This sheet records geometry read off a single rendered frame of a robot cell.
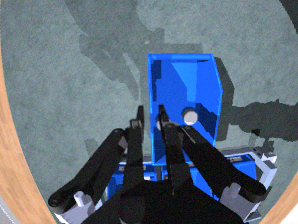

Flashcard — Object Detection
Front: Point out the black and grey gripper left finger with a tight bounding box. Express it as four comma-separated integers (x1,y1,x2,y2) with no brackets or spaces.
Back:
48,105,146,224

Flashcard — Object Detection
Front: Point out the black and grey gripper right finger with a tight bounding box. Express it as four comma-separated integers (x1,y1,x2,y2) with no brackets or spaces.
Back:
158,104,267,224

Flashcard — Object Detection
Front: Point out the grey low shelf rack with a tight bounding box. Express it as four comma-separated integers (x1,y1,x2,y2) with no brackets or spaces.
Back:
95,147,277,224

